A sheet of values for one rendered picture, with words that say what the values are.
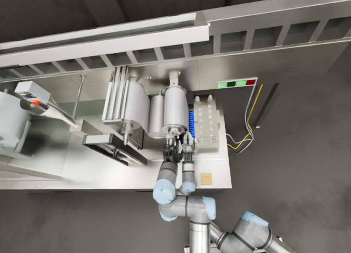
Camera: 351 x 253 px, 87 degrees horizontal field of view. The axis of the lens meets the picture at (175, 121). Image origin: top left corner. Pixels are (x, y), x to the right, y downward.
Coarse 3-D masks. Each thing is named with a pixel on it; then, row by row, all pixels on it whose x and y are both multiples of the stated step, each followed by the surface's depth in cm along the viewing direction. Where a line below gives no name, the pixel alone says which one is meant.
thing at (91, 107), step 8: (152, 96) 136; (64, 104) 148; (72, 104) 148; (80, 104) 148; (88, 104) 148; (96, 104) 147; (104, 104) 147; (80, 112) 160; (88, 112) 160; (96, 112) 160
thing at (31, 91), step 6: (18, 84) 77; (24, 84) 76; (30, 84) 76; (36, 84) 78; (18, 90) 75; (24, 90) 75; (30, 90) 75; (36, 90) 78; (42, 90) 81; (24, 96) 78; (30, 96) 78; (36, 96) 78; (42, 96) 81; (48, 96) 84; (36, 102) 80; (42, 102) 83
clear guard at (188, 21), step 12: (144, 24) 85; (156, 24) 74; (168, 24) 66; (180, 24) 60; (192, 24) 54; (72, 36) 87; (84, 36) 76; (96, 36) 68; (108, 36) 61; (120, 36) 55; (0, 48) 89; (12, 48) 78; (24, 48) 69; (36, 48) 62
